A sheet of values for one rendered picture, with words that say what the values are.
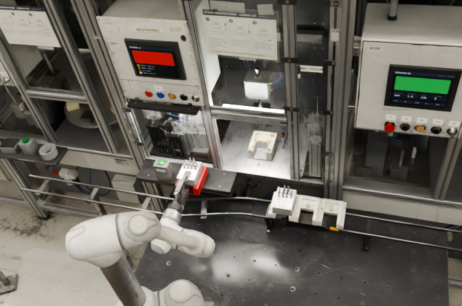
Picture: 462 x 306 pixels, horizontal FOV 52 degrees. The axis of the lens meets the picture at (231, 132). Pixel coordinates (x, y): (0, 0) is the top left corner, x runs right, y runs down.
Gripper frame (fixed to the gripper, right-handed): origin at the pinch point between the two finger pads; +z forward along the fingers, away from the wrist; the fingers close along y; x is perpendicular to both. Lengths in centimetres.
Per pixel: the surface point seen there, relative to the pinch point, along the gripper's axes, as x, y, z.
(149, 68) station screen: 11, 60, 15
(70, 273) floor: 98, -98, -25
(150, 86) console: 15, 47, 17
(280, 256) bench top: -50, -30, -17
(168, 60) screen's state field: 1, 65, 15
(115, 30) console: 24, 77, 18
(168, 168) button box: 11.8, 1.3, 4.4
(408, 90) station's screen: -98, 60, 15
